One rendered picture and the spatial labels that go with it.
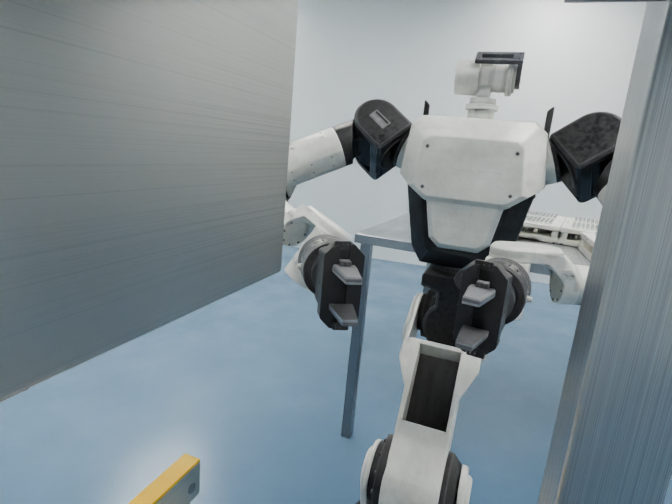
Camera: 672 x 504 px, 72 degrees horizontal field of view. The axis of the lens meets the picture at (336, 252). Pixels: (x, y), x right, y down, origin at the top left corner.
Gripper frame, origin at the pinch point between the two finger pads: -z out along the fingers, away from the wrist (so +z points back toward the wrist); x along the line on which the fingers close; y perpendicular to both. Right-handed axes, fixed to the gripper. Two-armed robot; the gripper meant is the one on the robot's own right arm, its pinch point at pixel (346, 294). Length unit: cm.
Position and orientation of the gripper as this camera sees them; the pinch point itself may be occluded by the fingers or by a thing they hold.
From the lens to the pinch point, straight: 60.2
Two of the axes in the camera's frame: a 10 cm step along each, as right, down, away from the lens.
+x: -0.9, 9.7, 2.2
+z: -1.9, -2.4, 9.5
